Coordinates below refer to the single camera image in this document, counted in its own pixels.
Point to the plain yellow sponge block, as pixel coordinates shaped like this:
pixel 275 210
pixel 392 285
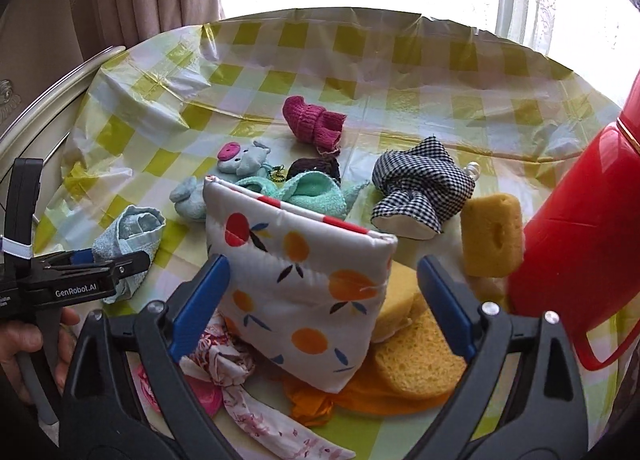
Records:
pixel 400 290

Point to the pink knitted sock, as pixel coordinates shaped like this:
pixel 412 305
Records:
pixel 310 122

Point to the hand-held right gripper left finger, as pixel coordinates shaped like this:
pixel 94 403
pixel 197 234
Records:
pixel 200 300

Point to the dark maroon knitted sock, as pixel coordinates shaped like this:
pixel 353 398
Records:
pixel 310 167

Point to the red thermos flask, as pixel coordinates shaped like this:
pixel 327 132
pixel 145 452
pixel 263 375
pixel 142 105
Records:
pixel 565 240

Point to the light blue plush mitten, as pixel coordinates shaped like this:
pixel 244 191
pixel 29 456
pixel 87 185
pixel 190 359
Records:
pixel 187 197

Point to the teal terry towel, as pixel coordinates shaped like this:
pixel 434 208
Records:
pixel 315 190

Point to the yellow sponge block with hole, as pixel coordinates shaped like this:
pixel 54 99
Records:
pixel 482 240

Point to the pink floral cloth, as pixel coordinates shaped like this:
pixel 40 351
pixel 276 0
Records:
pixel 225 360

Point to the light blue towel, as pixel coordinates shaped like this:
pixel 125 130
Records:
pixel 130 232

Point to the white fruit-print padded pouch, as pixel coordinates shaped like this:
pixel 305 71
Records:
pixel 300 290

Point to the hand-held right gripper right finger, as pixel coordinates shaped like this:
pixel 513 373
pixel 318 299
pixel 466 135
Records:
pixel 445 300

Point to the person's left hand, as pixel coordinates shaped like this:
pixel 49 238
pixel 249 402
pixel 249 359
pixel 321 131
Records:
pixel 10 365

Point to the round yellow sponge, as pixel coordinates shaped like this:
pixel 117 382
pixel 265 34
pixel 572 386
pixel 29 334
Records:
pixel 415 360

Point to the cream chair frame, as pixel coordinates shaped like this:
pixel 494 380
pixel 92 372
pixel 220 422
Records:
pixel 50 94

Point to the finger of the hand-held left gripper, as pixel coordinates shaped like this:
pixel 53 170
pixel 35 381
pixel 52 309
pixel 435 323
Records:
pixel 132 265
pixel 82 256

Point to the black-white checkered cloth bag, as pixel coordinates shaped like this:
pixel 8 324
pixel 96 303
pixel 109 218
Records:
pixel 420 174

